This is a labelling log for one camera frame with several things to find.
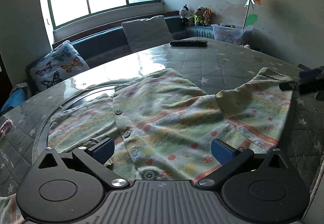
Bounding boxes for plain white cushion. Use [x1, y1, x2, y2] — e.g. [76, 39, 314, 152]
[122, 16, 174, 53]

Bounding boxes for pink hair scrunchie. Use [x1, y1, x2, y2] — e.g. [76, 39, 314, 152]
[0, 119, 13, 138]

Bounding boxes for teal bench sofa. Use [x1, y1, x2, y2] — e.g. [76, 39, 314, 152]
[25, 14, 219, 76]

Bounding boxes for blue folded blanket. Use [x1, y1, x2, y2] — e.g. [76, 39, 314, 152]
[1, 82, 31, 115]

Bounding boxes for colourful printed child's garment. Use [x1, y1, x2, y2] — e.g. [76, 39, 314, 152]
[0, 66, 295, 224]

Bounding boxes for black white plush toy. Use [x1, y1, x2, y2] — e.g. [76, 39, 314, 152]
[179, 4, 191, 24]

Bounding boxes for brown plush toy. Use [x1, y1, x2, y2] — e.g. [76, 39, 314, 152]
[193, 6, 205, 26]

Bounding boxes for colourful paper pinwheel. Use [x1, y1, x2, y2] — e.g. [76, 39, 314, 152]
[243, 0, 263, 29]

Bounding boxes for black remote control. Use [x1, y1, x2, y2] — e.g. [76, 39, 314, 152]
[170, 40, 208, 48]

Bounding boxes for butterfly print pillow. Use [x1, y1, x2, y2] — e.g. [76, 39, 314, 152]
[29, 41, 90, 92]

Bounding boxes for orange plush toy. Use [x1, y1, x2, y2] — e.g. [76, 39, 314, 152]
[203, 8, 212, 26]

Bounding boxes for clear plastic storage box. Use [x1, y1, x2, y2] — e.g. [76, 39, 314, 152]
[211, 24, 253, 46]

